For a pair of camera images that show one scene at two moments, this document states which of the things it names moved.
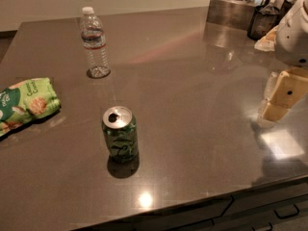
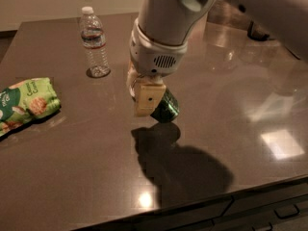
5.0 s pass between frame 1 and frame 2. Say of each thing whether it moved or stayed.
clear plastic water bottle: stayed
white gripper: moved
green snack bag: stayed
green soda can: moved
